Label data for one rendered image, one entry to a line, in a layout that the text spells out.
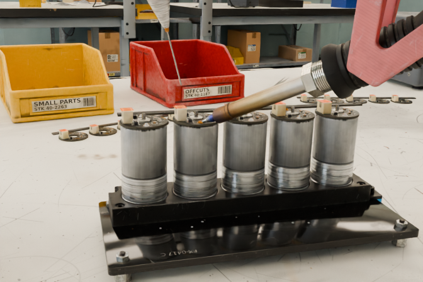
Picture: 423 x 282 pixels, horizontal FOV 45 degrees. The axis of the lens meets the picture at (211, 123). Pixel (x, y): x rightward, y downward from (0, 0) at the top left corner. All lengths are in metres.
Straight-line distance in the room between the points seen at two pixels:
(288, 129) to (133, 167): 0.09
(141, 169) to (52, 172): 0.13
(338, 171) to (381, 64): 0.11
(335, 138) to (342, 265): 0.07
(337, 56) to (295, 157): 0.08
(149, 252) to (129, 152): 0.05
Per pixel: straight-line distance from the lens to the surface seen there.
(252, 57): 5.00
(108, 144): 0.43
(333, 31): 6.10
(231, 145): 0.27
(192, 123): 0.26
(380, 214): 0.30
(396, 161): 0.43
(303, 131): 0.28
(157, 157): 0.26
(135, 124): 0.26
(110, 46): 4.39
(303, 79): 0.23
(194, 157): 0.26
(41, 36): 4.70
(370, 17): 0.20
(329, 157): 0.30
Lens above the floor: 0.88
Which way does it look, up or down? 15 degrees down
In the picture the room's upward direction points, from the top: 1 degrees clockwise
